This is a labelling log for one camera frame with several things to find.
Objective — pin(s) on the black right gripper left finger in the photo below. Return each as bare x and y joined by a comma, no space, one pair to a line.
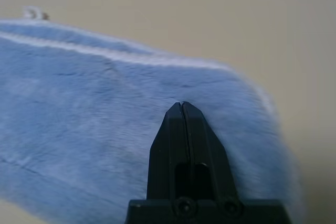
162,161

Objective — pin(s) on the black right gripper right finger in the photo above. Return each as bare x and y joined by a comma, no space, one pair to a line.
210,161

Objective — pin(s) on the light blue terry towel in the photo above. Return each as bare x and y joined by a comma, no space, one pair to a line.
78,103

